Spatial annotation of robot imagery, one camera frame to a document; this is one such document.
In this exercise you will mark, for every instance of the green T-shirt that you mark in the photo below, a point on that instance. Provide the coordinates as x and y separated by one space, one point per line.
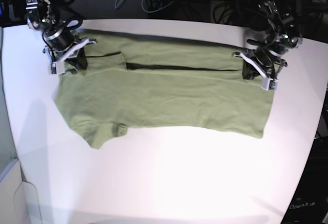
136 81

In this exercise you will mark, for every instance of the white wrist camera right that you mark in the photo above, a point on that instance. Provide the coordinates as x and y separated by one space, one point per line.
57 68

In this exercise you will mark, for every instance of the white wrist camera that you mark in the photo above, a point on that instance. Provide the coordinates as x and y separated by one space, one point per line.
57 68
269 84

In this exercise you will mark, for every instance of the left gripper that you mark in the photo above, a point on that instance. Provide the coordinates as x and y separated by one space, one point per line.
263 61

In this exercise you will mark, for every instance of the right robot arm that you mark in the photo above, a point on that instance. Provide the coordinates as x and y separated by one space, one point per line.
58 23

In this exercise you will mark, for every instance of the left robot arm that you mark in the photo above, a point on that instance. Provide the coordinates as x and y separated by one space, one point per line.
278 21

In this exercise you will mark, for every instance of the black OpenArm case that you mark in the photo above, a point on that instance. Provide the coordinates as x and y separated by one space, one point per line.
309 203

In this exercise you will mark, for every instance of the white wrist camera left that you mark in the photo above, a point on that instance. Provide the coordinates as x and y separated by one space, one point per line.
269 84

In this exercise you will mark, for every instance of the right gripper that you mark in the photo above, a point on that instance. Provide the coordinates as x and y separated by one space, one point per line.
63 44

